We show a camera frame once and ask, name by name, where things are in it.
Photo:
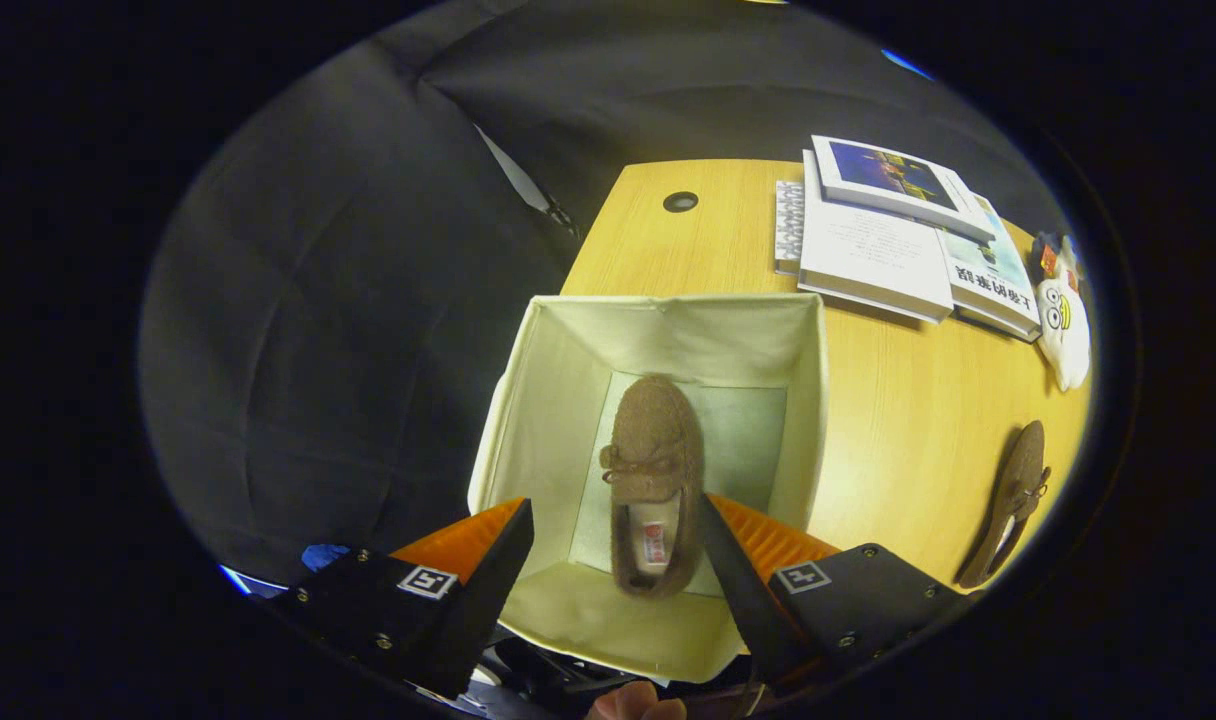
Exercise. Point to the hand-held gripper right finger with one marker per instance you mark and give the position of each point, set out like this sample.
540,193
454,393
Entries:
743,600

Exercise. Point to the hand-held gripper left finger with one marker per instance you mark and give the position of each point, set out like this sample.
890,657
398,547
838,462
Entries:
488,600

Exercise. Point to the brown fuzzy shoe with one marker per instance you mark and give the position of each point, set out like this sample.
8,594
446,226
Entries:
1018,480
653,430

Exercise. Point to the cream fabric storage box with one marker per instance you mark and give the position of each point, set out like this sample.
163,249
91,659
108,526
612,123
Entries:
548,400

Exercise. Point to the blue cloth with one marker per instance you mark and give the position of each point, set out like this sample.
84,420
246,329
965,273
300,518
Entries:
323,557

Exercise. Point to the screen with blue display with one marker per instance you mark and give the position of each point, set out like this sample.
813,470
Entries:
236,580

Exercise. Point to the white text cover book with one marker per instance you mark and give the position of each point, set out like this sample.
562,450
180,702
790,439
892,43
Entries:
868,260

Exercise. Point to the white patterned booklet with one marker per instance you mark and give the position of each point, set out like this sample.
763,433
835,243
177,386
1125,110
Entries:
788,225

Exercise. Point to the black desk grommet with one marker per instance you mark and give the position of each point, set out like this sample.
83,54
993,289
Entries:
680,201

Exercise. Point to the white duck plush toy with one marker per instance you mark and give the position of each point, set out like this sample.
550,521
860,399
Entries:
1068,340

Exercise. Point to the night photo cover book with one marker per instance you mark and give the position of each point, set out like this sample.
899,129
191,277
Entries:
888,175

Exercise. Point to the grey penguin plush toy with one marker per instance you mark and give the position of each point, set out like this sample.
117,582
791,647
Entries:
1046,248

